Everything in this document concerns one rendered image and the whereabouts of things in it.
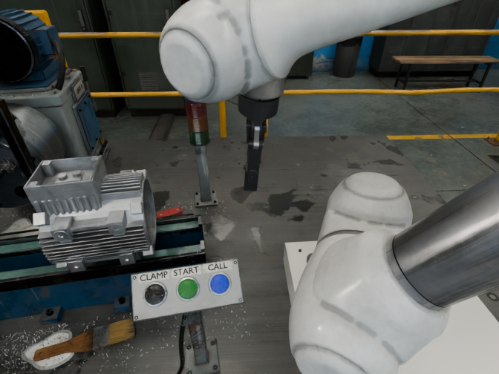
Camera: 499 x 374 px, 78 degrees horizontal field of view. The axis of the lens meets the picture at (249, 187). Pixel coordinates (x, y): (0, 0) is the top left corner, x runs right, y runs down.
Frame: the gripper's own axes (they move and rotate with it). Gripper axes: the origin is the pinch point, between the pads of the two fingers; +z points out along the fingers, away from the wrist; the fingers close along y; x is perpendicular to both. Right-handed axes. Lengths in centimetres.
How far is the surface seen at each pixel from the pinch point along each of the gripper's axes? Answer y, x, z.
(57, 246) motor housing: -15.9, 37.7, 7.5
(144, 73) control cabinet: 283, 113, 98
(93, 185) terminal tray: -9.1, 30.6, -3.2
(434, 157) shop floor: 185, -181, 118
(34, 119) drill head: 23, 61, 3
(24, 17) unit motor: 55, 74, -14
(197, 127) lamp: 26.0, 15.8, 3.9
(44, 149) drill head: 16, 56, 8
